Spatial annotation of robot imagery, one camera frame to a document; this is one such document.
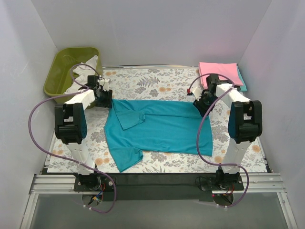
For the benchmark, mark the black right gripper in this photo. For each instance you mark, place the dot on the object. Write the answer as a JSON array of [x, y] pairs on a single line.
[[201, 105]]

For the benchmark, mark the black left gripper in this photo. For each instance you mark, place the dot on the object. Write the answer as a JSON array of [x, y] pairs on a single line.
[[105, 99]]

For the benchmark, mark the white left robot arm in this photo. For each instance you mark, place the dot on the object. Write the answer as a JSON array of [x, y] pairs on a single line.
[[71, 126]]

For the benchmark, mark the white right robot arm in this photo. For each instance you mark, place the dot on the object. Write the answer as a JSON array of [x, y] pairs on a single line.
[[244, 126]]

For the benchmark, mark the white crumpled t shirt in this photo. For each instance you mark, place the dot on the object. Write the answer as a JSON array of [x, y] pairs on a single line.
[[80, 74]]

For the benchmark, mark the floral patterned table mat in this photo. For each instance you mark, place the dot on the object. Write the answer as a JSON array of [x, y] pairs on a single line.
[[145, 84]]

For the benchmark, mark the pink folded t shirt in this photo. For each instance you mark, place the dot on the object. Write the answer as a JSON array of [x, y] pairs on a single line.
[[228, 69]]

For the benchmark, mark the olive green plastic basket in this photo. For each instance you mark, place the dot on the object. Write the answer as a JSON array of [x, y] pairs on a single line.
[[59, 78]]

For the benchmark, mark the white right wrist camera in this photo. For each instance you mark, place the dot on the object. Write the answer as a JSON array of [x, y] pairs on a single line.
[[196, 92]]

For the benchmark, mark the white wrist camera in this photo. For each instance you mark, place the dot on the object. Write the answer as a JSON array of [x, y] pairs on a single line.
[[103, 84], [196, 92]]

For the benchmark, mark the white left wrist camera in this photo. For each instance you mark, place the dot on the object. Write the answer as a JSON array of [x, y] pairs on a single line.
[[103, 84]]

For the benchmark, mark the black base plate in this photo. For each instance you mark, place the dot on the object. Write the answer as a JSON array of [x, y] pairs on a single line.
[[109, 189]]

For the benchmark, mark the aluminium front rail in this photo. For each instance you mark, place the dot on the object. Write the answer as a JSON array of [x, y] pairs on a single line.
[[258, 182]]

